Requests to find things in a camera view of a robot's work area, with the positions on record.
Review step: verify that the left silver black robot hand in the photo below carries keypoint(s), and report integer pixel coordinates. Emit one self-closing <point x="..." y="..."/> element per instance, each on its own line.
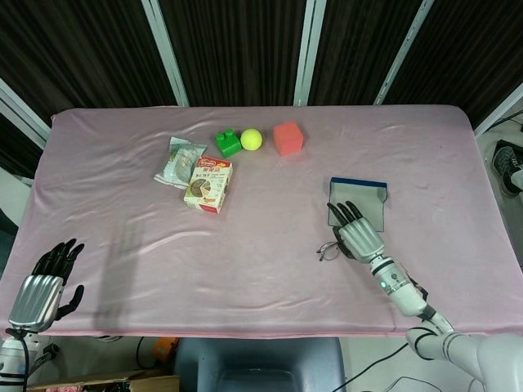
<point x="37" y="300"/>

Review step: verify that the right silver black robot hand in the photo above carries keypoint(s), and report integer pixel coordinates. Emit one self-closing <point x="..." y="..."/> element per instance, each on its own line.
<point x="361" y="239"/>

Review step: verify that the thin-framed eyeglasses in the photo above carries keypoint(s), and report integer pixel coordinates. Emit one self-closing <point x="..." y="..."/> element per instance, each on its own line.
<point x="329" y="252"/>

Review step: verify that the blue glasses case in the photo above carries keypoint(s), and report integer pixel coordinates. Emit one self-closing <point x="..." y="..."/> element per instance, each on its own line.
<point x="367" y="200"/>

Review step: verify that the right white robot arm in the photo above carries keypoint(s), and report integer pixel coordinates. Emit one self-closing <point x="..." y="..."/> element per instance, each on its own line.
<point x="404" y="294"/>

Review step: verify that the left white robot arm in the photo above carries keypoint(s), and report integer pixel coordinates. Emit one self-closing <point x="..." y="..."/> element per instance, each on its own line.
<point x="8" y="361"/>

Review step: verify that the cardboard box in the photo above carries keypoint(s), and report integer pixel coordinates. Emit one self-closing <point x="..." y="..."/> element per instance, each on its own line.
<point x="102" y="381"/>

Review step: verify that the biscuit box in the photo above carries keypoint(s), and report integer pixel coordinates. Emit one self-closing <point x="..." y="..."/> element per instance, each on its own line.
<point x="208" y="185"/>

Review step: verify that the red foam cube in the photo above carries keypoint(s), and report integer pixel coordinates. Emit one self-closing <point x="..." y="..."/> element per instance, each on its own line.
<point x="288" y="139"/>

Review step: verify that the orange object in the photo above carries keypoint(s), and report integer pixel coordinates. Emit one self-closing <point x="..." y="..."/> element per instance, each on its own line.
<point x="163" y="351"/>

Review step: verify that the pink tablecloth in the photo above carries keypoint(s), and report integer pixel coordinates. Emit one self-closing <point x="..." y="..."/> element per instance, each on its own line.
<point x="122" y="183"/>

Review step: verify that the yellow tennis ball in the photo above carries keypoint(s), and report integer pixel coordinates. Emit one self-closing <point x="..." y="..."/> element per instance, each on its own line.
<point x="251" y="140"/>

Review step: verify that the blue grey chair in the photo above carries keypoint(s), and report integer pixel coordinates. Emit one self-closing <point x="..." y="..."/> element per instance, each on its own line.
<point x="261" y="363"/>

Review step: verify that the black sneaker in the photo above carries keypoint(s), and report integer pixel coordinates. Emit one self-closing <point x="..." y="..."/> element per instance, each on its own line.
<point x="506" y="163"/>

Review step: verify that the green toy brick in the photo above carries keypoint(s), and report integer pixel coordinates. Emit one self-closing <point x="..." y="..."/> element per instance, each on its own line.
<point x="227" y="145"/>

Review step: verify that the crumpled snack bag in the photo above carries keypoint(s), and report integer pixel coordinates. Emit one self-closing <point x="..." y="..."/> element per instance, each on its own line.
<point x="180" y="161"/>

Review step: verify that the dark pleated curtain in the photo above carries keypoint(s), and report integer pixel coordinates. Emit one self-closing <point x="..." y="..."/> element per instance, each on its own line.
<point x="245" y="41"/>

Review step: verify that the white frame post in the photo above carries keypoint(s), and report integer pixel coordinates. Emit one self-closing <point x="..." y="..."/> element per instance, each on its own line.
<point x="402" y="53"/>
<point x="308" y="53"/>
<point x="500" y="108"/>
<point x="167" y="57"/>
<point x="20" y="110"/>

